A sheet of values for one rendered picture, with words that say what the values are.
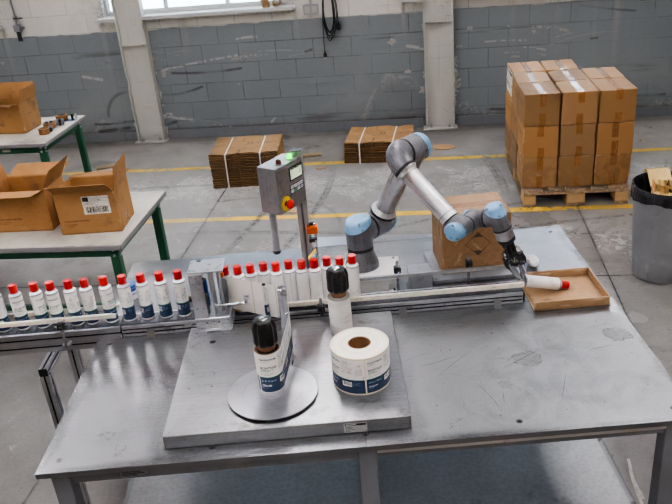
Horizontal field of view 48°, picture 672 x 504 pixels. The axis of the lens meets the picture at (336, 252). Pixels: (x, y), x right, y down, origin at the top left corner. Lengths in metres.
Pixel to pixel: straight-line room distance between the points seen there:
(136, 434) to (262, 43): 6.13
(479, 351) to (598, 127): 3.52
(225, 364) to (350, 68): 5.75
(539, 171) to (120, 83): 4.79
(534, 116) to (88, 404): 4.17
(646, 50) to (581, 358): 5.88
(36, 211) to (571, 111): 3.83
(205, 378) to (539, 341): 1.24
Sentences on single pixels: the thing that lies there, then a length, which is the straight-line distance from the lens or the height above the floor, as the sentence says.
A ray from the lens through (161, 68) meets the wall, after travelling 8.67.
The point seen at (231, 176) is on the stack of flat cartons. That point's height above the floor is 0.10.
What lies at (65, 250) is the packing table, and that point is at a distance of 4.38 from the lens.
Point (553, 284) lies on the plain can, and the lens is 3.25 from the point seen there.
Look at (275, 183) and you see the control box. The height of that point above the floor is 1.42.
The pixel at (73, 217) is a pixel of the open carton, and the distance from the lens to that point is 4.46.
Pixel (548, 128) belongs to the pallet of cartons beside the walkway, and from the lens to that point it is 6.08.
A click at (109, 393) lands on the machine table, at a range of 2.93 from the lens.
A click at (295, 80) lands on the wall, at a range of 8.34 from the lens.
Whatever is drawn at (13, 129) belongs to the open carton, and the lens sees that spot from 6.90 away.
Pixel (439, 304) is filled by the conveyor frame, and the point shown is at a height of 0.86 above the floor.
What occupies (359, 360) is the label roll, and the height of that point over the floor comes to 1.02.
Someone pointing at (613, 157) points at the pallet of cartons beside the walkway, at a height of 0.37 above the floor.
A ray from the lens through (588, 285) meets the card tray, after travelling 3.35.
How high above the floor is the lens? 2.42
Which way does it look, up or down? 26 degrees down
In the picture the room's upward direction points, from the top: 5 degrees counter-clockwise
